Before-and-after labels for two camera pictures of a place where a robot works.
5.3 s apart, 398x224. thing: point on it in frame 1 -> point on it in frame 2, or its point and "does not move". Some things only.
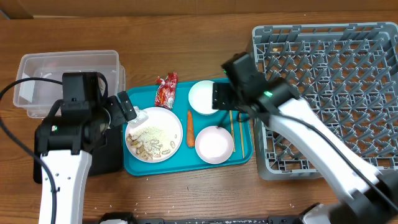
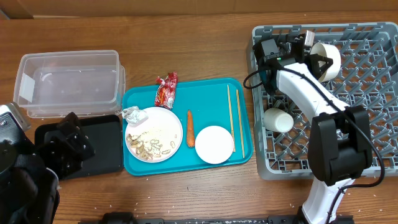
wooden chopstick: [232, 132] does not move
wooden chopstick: [241, 135] does not move
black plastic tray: [107, 158] does not move
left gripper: [118, 116] -> [51, 149]
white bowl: [200, 97] -> [331, 51]
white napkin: [141, 117] does not move
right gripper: [225, 101] -> [313, 65]
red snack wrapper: [166, 90] does not move
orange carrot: [190, 138] does not move
